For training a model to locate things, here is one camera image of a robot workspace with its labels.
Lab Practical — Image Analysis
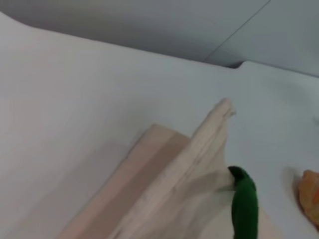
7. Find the orange striped bread loaf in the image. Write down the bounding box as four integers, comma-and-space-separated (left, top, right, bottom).
297, 169, 319, 231

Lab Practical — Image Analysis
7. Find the white handbag with green handles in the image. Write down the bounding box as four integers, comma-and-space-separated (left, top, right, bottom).
57, 98, 286, 239

